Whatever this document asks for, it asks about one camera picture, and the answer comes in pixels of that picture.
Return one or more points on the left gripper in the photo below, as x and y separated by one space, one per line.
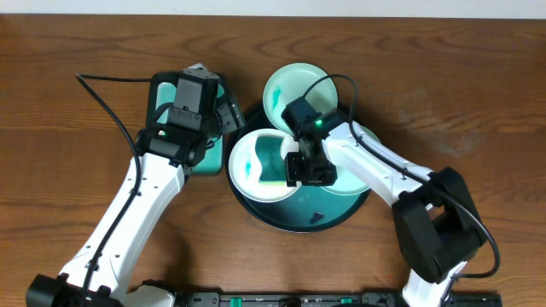
232 116

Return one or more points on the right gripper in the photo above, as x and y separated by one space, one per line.
293 172

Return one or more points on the green scrub sponge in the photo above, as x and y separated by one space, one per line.
268 151

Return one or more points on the white plate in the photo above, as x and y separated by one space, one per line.
245 169

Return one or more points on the mint plate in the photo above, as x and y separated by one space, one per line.
346 184
289 83

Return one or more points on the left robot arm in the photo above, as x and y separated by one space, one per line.
163 157

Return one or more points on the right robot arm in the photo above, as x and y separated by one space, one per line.
437 224

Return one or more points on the rectangular green tray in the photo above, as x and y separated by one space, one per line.
162 90

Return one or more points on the round dark teal tray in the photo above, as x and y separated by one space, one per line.
294 213

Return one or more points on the small black debris piece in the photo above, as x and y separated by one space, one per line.
316 218

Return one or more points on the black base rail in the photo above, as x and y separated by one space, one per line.
380 299

